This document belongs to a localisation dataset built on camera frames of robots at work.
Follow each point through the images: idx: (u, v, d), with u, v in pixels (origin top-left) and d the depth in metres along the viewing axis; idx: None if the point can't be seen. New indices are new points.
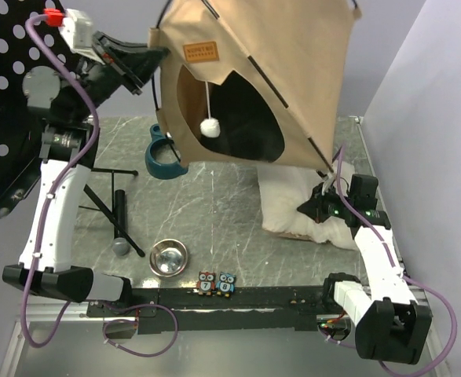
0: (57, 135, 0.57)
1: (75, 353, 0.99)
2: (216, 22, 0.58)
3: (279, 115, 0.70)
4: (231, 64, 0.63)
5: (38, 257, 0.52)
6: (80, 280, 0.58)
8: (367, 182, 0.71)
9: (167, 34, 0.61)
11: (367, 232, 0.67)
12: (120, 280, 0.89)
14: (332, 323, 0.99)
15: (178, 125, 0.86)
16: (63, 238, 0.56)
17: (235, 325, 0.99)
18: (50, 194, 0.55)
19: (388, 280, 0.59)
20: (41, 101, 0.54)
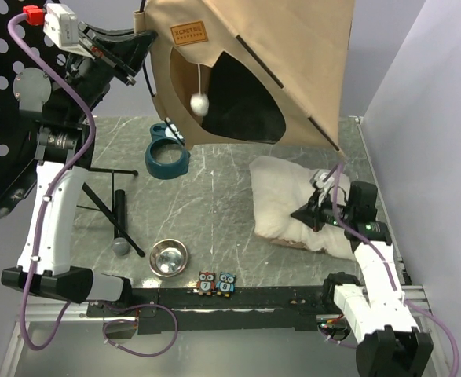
0: (53, 137, 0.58)
1: (75, 353, 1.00)
2: (201, 1, 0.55)
3: (277, 96, 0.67)
4: (221, 45, 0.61)
5: (36, 261, 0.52)
6: (80, 280, 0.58)
8: (367, 195, 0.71)
9: (153, 16, 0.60)
11: (368, 250, 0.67)
12: (120, 280, 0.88)
14: (332, 323, 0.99)
15: (177, 109, 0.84)
16: (62, 239, 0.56)
17: (235, 325, 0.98)
18: (46, 196, 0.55)
19: (389, 305, 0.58)
20: (33, 104, 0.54)
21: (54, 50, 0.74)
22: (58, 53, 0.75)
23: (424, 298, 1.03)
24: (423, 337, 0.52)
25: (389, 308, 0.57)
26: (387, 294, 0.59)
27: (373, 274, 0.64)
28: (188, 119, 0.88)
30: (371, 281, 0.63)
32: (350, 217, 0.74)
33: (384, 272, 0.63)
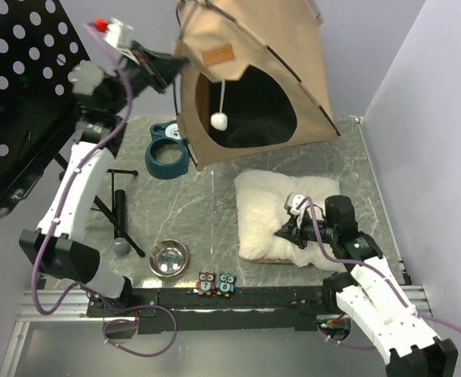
0: (91, 122, 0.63)
1: (74, 354, 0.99)
2: (230, 28, 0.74)
3: (292, 93, 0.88)
4: (247, 58, 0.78)
5: (56, 221, 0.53)
6: (89, 258, 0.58)
8: (346, 212, 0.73)
9: (187, 44, 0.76)
11: (366, 271, 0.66)
12: (122, 279, 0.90)
14: (331, 323, 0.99)
15: (195, 126, 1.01)
16: (82, 210, 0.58)
17: (235, 325, 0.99)
18: (77, 168, 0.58)
19: (405, 323, 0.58)
20: (83, 88, 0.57)
21: (54, 51, 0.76)
22: (58, 53, 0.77)
23: (424, 298, 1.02)
24: (446, 345, 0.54)
25: (407, 327, 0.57)
26: (401, 312, 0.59)
27: (378, 295, 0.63)
28: (203, 140, 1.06)
30: (379, 303, 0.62)
32: (336, 238, 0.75)
33: (389, 290, 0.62)
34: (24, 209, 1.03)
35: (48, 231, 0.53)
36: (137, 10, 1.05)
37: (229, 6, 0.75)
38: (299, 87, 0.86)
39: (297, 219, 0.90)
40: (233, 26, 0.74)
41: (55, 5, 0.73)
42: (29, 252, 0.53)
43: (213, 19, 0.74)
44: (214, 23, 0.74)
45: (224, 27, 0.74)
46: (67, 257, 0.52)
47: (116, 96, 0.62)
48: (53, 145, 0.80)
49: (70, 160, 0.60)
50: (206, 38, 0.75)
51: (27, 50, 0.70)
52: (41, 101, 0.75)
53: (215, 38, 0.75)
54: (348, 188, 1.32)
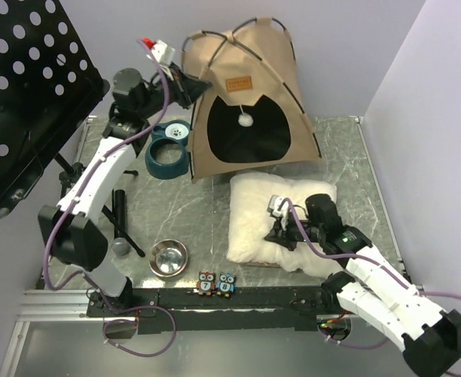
0: (119, 122, 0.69)
1: (74, 354, 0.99)
2: (254, 64, 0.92)
3: (292, 121, 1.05)
4: (263, 89, 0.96)
5: (76, 200, 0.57)
6: (99, 243, 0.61)
8: (327, 210, 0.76)
9: (214, 70, 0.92)
11: (361, 261, 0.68)
12: (122, 279, 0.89)
14: (331, 323, 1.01)
15: (203, 140, 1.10)
16: (100, 196, 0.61)
17: (235, 324, 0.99)
18: (103, 156, 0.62)
19: (411, 304, 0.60)
20: (122, 88, 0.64)
21: (54, 50, 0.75)
22: (58, 53, 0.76)
23: None
24: (452, 316, 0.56)
25: (413, 307, 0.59)
26: (404, 295, 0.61)
27: (379, 283, 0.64)
28: (209, 155, 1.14)
30: (382, 290, 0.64)
32: (324, 237, 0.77)
33: (388, 276, 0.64)
34: (24, 209, 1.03)
35: (67, 207, 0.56)
36: (137, 10, 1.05)
37: (251, 45, 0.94)
38: (301, 115, 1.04)
39: (281, 221, 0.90)
40: (257, 62, 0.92)
41: (55, 5, 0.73)
42: (44, 229, 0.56)
43: (239, 55, 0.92)
44: (239, 59, 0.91)
45: (246, 62, 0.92)
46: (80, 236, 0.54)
47: (144, 104, 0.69)
48: (54, 145, 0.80)
49: (98, 150, 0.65)
50: (231, 68, 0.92)
51: (27, 51, 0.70)
52: (41, 101, 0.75)
53: (239, 71, 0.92)
54: (348, 188, 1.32)
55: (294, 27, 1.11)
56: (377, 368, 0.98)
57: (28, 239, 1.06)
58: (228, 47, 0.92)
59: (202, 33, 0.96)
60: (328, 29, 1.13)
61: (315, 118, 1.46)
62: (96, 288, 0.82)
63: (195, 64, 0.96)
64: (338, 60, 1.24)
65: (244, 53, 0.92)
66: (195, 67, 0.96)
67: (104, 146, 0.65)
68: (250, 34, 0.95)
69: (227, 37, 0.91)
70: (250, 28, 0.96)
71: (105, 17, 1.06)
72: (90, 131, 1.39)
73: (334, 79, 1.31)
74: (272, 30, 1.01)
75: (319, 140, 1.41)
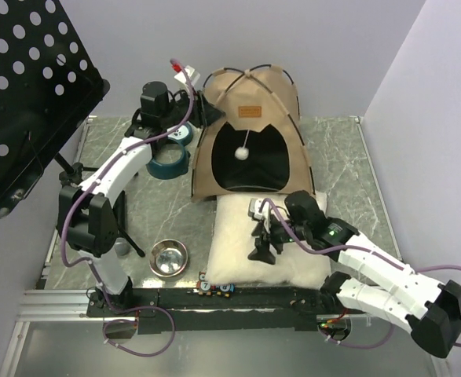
0: (141, 127, 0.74)
1: (73, 354, 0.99)
2: (265, 95, 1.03)
3: (293, 153, 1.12)
4: (270, 118, 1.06)
5: (97, 182, 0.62)
6: (113, 228, 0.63)
8: (309, 205, 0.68)
9: (229, 95, 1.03)
11: (352, 252, 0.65)
12: (124, 277, 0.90)
14: (331, 323, 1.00)
15: (207, 158, 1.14)
16: (117, 184, 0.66)
17: (235, 325, 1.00)
18: (124, 150, 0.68)
19: (411, 284, 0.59)
20: (149, 94, 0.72)
21: (55, 50, 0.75)
22: (58, 53, 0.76)
23: None
24: (450, 288, 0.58)
25: (413, 287, 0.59)
26: (402, 278, 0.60)
27: (375, 269, 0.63)
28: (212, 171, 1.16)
30: (378, 277, 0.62)
32: (310, 234, 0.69)
33: (381, 259, 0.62)
34: (24, 210, 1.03)
35: (89, 188, 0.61)
36: (137, 11, 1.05)
37: (265, 81, 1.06)
38: (301, 148, 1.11)
39: (265, 224, 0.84)
40: (268, 93, 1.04)
41: (55, 6, 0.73)
42: (62, 208, 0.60)
43: (254, 86, 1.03)
44: (253, 90, 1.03)
45: (259, 94, 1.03)
46: (97, 214, 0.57)
47: (164, 115, 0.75)
48: (53, 145, 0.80)
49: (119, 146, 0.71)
50: (244, 98, 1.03)
51: (27, 50, 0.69)
52: (42, 101, 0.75)
53: (251, 100, 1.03)
54: (348, 188, 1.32)
55: (294, 27, 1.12)
56: (377, 368, 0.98)
57: (28, 239, 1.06)
58: (243, 80, 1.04)
59: (221, 69, 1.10)
60: (328, 30, 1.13)
61: (315, 118, 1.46)
62: (100, 283, 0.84)
63: (211, 93, 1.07)
64: (339, 61, 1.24)
65: (258, 85, 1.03)
66: (210, 95, 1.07)
67: (125, 143, 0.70)
68: (263, 75, 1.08)
69: (245, 72, 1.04)
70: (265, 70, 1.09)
71: (104, 17, 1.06)
72: (90, 131, 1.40)
73: (334, 80, 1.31)
74: (283, 78, 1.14)
75: (318, 140, 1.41)
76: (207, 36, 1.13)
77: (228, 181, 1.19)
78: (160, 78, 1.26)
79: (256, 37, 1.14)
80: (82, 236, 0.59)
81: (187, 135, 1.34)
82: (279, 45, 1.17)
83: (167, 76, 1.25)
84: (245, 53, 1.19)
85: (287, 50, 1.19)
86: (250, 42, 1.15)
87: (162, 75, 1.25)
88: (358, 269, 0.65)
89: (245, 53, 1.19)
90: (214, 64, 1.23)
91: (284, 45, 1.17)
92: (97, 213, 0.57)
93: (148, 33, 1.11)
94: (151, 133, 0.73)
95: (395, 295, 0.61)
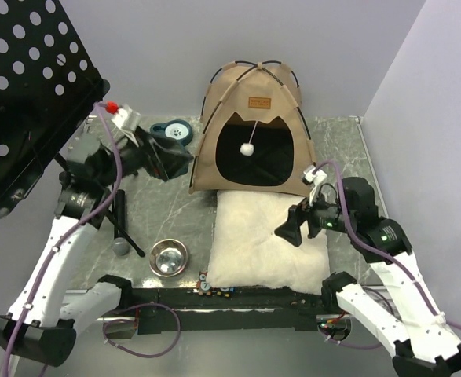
0: (74, 194, 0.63)
1: (73, 354, 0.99)
2: (274, 87, 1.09)
3: (298, 148, 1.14)
4: (278, 110, 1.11)
5: (27, 309, 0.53)
6: (65, 338, 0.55)
8: (364, 195, 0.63)
9: (241, 84, 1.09)
11: (393, 268, 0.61)
12: (117, 289, 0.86)
14: (331, 323, 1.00)
15: (210, 149, 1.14)
16: (60, 288, 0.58)
17: (235, 324, 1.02)
18: (55, 247, 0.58)
19: (430, 331, 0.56)
20: (78, 155, 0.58)
21: (54, 50, 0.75)
22: (58, 53, 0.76)
23: None
24: None
25: (432, 335, 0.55)
26: (426, 320, 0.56)
27: (404, 297, 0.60)
28: (212, 166, 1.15)
30: (404, 305, 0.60)
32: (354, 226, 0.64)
33: (418, 294, 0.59)
34: (24, 210, 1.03)
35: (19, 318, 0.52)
36: (137, 11, 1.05)
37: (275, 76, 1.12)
38: (305, 141, 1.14)
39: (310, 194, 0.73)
40: (278, 86, 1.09)
41: (55, 6, 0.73)
42: None
43: (264, 79, 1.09)
44: (264, 82, 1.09)
45: (269, 86, 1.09)
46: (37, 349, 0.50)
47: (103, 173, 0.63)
48: (53, 145, 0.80)
49: (49, 235, 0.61)
50: (255, 88, 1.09)
51: (27, 50, 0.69)
52: (42, 101, 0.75)
53: (261, 90, 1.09)
54: None
55: (294, 28, 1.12)
56: (378, 368, 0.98)
57: (28, 239, 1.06)
58: (255, 72, 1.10)
59: (234, 64, 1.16)
60: (328, 30, 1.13)
61: (315, 118, 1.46)
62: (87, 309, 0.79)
63: (225, 84, 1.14)
64: (338, 61, 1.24)
65: (268, 78, 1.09)
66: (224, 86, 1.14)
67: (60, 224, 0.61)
68: (272, 71, 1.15)
69: (257, 65, 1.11)
70: (274, 67, 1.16)
71: (104, 17, 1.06)
72: (91, 131, 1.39)
73: (334, 80, 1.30)
74: (290, 78, 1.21)
75: (319, 140, 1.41)
76: (206, 36, 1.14)
77: (227, 182, 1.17)
78: (160, 78, 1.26)
79: (256, 37, 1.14)
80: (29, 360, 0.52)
81: (187, 135, 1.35)
82: (279, 46, 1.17)
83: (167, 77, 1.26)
84: (244, 53, 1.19)
85: (287, 50, 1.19)
86: (250, 42, 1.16)
87: (162, 75, 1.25)
88: (389, 288, 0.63)
89: (244, 53, 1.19)
90: (214, 65, 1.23)
91: (284, 45, 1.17)
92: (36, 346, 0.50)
93: (148, 33, 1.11)
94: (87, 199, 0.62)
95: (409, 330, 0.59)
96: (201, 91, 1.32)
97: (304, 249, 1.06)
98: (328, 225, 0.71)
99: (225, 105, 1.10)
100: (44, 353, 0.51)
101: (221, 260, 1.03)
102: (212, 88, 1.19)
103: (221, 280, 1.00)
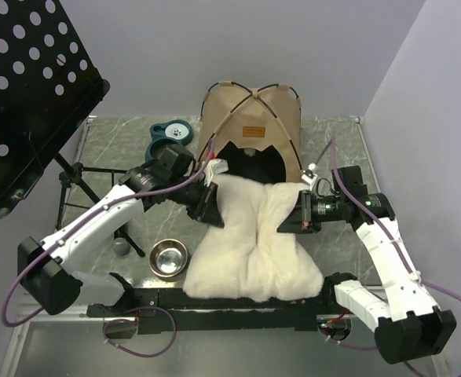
0: (141, 174, 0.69)
1: (73, 354, 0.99)
2: (269, 118, 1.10)
3: (290, 174, 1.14)
4: (272, 141, 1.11)
5: (60, 243, 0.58)
6: (68, 291, 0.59)
8: (351, 173, 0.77)
9: (236, 114, 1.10)
11: (376, 228, 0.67)
12: (121, 288, 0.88)
14: (331, 323, 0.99)
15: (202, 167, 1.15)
16: (87, 243, 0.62)
17: (235, 325, 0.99)
18: (106, 205, 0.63)
19: (407, 288, 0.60)
20: (171, 152, 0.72)
21: (54, 51, 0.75)
22: (58, 53, 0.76)
23: None
24: (444, 316, 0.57)
25: (407, 292, 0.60)
26: (402, 278, 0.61)
27: (382, 254, 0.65)
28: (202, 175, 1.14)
30: (382, 264, 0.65)
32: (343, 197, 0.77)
33: (395, 251, 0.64)
34: (25, 210, 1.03)
35: (48, 248, 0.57)
36: (137, 11, 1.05)
37: (270, 104, 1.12)
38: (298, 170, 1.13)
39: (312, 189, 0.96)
40: (272, 117, 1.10)
41: (55, 6, 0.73)
42: (20, 261, 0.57)
43: (257, 109, 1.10)
44: (258, 110, 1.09)
45: (264, 116, 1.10)
46: (48, 283, 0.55)
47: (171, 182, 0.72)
48: (53, 145, 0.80)
49: (106, 195, 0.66)
50: (250, 118, 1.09)
51: (26, 50, 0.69)
52: (41, 102, 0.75)
53: (256, 121, 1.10)
54: None
55: (294, 28, 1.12)
56: (377, 368, 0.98)
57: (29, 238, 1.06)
58: (250, 100, 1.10)
59: (231, 84, 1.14)
60: (328, 30, 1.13)
61: (315, 118, 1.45)
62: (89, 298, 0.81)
63: (220, 107, 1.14)
64: (338, 60, 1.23)
65: (263, 107, 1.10)
66: (219, 110, 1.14)
67: (115, 193, 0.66)
68: (270, 93, 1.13)
69: (252, 93, 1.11)
70: (272, 90, 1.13)
71: (104, 17, 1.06)
72: (90, 131, 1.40)
73: (334, 80, 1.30)
74: (288, 95, 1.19)
75: (319, 140, 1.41)
76: (206, 36, 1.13)
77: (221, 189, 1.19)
78: (160, 78, 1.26)
79: (256, 36, 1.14)
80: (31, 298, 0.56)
81: (187, 135, 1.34)
82: (279, 45, 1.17)
83: (168, 76, 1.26)
84: (244, 53, 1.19)
85: (287, 50, 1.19)
86: (250, 41, 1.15)
87: (162, 75, 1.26)
88: (371, 247, 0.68)
89: (244, 53, 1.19)
90: (214, 65, 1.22)
91: (285, 44, 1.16)
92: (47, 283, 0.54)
93: (146, 33, 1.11)
94: (150, 182, 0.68)
95: (386, 290, 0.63)
96: (201, 91, 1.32)
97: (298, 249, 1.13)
98: (327, 206, 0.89)
99: (220, 137, 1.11)
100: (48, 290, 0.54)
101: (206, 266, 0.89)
102: (208, 101, 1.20)
103: (203, 287, 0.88)
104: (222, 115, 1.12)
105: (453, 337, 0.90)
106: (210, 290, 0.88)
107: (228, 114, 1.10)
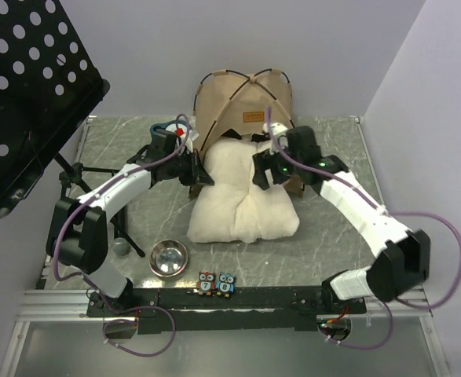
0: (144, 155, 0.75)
1: (72, 355, 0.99)
2: (268, 102, 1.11)
3: None
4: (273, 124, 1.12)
5: (96, 195, 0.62)
6: (102, 246, 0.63)
8: (305, 135, 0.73)
9: (235, 101, 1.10)
11: (333, 182, 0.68)
12: (125, 280, 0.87)
14: (331, 323, 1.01)
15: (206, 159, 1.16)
16: (115, 203, 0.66)
17: (235, 325, 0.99)
18: (125, 173, 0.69)
19: (378, 223, 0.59)
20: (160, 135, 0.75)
21: (55, 51, 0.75)
22: (58, 53, 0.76)
23: (424, 298, 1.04)
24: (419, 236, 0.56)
25: (380, 225, 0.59)
26: (372, 215, 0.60)
27: (349, 204, 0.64)
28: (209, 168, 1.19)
30: (352, 212, 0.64)
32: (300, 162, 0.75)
33: (357, 195, 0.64)
34: (25, 209, 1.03)
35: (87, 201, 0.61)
36: (137, 12, 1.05)
37: (267, 87, 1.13)
38: None
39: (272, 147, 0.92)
40: (270, 100, 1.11)
41: (55, 6, 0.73)
42: (56, 217, 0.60)
43: (255, 93, 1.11)
44: (257, 95, 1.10)
45: (262, 100, 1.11)
46: (89, 230, 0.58)
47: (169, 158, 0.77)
48: (53, 145, 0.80)
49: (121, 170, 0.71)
50: (249, 103, 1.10)
51: (26, 50, 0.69)
52: (41, 101, 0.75)
53: (255, 105, 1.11)
54: None
55: (294, 28, 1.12)
56: (378, 368, 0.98)
57: (28, 237, 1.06)
58: (248, 86, 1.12)
59: (225, 72, 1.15)
60: (328, 29, 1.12)
61: (315, 118, 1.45)
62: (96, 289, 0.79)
63: (217, 95, 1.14)
64: (338, 60, 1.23)
65: (261, 92, 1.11)
66: (217, 99, 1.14)
67: (127, 166, 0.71)
68: (266, 78, 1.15)
69: (249, 78, 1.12)
70: (265, 75, 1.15)
71: (104, 17, 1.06)
72: (90, 131, 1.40)
73: (334, 79, 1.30)
74: (281, 79, 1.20)
75: (319, 140, 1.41)
76: (206, 36, 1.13)
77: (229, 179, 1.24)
78: (160, 78, 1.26)
79: (257, 38, 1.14)
80: (68, 252, 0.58)
81: None
82: (280, 45, 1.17)
83: (168, 76, 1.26)
84: (244, 52, 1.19)
85: (287, 50, 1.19)
86: (250, 41, 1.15)
87: (162, 75, 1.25)
88: (338, 201, 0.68)
89: (244, 53, 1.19)
90: (214, 65, 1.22)
91: (286, 44, 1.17)
92: (92, 226, 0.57)
93: (147, 32, 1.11)
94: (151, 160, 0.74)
95: (363, 232, 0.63)
96: None
97: (294, 247, 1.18)
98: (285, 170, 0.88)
99: (221, 126, 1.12)
100: (93, 234, 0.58)
101: (203, 218, 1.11)
102: (203, 92, 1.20)
103: (202, 234, 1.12)
104: (221, 103, 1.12)
105: (455, 336, 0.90)
106: (206, 234, 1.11)
107: (226, 102, 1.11)
